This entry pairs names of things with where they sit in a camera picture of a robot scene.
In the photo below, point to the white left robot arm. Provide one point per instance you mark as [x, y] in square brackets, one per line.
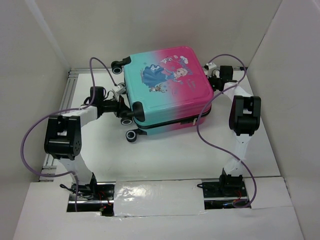
[63, 139]

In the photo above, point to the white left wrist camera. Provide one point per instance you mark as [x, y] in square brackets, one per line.
[119, 89]

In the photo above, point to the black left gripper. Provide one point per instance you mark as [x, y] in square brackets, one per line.
[122, 109]

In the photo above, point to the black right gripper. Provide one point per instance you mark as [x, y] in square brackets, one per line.
[212, 81]

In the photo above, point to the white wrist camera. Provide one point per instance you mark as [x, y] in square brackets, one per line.
[209, 68]
[119, 89]

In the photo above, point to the pink hard-shell suitcase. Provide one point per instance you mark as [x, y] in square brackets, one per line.
[166, 89]

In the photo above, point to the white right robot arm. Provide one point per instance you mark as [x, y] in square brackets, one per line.
[244, 120]

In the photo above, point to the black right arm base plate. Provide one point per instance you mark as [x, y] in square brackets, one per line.
[228, 192]

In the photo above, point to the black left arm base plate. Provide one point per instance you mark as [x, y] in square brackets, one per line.
[101, 201]

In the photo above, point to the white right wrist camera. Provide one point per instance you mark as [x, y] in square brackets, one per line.
[209, 68]

